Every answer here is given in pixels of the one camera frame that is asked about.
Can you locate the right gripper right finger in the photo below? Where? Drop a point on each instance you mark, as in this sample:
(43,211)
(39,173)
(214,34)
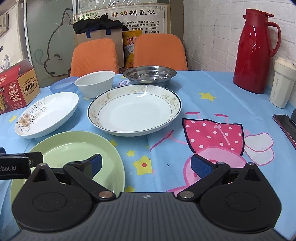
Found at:
(210,174)

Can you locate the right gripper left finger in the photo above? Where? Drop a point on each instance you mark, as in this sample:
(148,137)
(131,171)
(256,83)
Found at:
(82,173)

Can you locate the light green plate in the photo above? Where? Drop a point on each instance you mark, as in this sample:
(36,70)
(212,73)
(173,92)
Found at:
(70,146)

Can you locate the white floral oval plate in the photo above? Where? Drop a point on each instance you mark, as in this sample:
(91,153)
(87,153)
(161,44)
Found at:
(46,115)

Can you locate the white gold-rimmed deep plate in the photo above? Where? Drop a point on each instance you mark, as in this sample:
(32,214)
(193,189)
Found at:
(134,110)

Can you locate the white ribbed bowl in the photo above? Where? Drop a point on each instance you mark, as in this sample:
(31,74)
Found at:
(94,84)

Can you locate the blue translucent bowl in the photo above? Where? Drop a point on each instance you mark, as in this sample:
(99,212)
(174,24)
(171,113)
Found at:
(64,85)

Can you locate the stainless steel bowl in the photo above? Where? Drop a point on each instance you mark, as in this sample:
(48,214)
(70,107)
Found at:
(153,75)

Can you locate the blue cartoon tablecloth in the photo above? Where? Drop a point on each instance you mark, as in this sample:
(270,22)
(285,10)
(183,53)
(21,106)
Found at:
(220,122)

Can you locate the red cracker box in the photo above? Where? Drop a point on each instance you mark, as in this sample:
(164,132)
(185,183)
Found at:
(19,86)

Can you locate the smartphone in pink case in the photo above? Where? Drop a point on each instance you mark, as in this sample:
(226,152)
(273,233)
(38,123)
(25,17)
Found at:
(281,120)

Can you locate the black phone stand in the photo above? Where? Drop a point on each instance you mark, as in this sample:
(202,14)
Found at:
(291,124)

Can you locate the red thermos jug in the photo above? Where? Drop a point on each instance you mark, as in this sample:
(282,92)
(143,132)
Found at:
(259,41)

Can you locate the left orange chair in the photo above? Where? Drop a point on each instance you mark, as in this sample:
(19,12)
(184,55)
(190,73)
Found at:
(93,56)

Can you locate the orange chair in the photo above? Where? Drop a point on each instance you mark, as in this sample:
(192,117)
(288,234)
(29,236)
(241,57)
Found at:
(164,50)
(93,56)

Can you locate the cream tumbler cup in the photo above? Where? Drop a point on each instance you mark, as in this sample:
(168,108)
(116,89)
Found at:
(283,83)

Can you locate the right orange chair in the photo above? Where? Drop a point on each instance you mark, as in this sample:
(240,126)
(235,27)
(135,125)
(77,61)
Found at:
(164,50)

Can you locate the brown paper bag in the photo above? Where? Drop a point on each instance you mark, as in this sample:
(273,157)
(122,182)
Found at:
(114,34)

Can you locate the yellow snack bag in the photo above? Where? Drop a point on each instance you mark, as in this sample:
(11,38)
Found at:
(129,38)

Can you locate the black cloth on bag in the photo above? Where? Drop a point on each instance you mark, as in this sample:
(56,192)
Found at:
(103,23)

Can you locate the poster with chinese text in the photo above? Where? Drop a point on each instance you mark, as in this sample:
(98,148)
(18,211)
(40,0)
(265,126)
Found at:
(147,17)

